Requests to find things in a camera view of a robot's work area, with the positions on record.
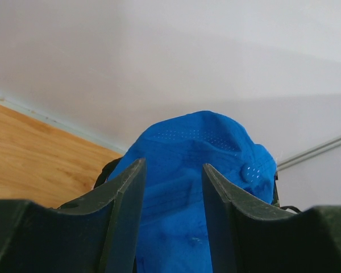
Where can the blue cap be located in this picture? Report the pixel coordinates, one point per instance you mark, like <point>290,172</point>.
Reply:
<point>173,233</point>

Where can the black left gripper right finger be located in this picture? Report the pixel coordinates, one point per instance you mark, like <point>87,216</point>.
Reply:
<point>249,235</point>

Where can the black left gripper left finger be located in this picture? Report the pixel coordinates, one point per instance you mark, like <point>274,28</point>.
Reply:
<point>96,232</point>

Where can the black gold-logo baseball cap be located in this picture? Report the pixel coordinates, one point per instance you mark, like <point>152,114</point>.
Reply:
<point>109,167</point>

